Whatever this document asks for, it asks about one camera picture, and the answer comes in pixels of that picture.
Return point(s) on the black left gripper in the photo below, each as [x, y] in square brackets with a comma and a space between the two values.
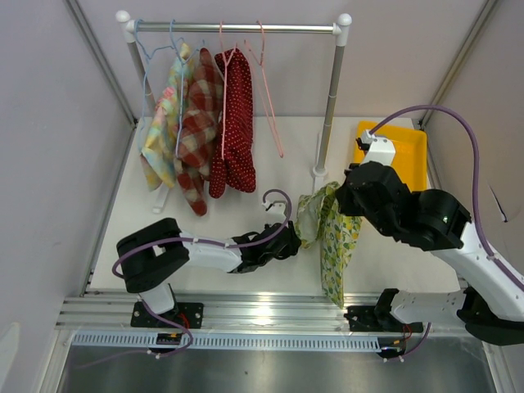
[291, 247]

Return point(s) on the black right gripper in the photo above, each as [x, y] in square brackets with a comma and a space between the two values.
[345, 194]

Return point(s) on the lemon print cloth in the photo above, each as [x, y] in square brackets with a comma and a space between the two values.
[318, 220]

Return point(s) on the red polka dot skirt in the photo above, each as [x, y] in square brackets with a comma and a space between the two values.
[237, 170]

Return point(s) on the pink wire hanger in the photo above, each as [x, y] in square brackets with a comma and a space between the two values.
[226, 60]
[257, 65]

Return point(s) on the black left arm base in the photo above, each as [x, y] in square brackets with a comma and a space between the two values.
[187, 314]

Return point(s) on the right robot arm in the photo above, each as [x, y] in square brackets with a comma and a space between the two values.
[490, 307]

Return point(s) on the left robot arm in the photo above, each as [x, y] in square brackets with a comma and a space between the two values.
[148, 257]

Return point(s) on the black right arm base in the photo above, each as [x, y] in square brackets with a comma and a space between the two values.
[364, 318]

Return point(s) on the pastel plaid skirt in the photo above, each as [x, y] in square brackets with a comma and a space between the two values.
[156, 150]

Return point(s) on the red plaid skirt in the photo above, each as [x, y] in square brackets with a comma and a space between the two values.
[197, 138]

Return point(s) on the yellow plastic tray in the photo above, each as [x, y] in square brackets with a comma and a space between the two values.
[410, 161]

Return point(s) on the white clothes rack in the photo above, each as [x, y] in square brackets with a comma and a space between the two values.
[339, 30]

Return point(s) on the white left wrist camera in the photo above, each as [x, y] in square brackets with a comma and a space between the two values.
[275, 212]

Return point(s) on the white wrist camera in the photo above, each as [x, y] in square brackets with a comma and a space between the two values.
[376, 148]
[275, 212]

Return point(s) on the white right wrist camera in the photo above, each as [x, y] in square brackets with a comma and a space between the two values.
[376, 148]

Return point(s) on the aluminium front rail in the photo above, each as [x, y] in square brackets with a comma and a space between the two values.
[244, 313]

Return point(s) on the slotted cable duct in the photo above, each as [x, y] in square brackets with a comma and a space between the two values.
[226, 341]

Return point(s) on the blue wire hanger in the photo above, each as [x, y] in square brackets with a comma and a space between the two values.
[184, 55]
[143, 59]

